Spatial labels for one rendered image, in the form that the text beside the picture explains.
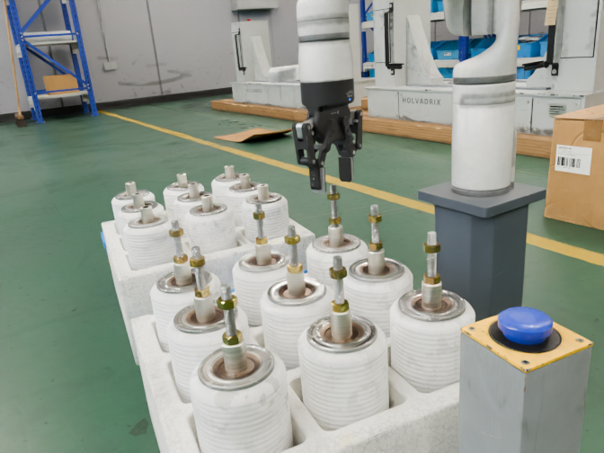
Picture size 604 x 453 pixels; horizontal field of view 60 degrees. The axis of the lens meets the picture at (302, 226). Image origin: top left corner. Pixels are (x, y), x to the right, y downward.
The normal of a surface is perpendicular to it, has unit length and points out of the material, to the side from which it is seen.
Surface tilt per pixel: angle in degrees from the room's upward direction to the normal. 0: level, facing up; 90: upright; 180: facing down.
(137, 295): 90
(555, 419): 90
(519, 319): 0
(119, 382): 0
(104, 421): 0
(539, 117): 90
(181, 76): 90
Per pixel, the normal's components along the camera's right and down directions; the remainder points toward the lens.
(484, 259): -0.23, 0.33
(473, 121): -0.57, 0.31
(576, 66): -0.85, 0.23
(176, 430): -0.08, -0.94
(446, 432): 0.41, 0.27
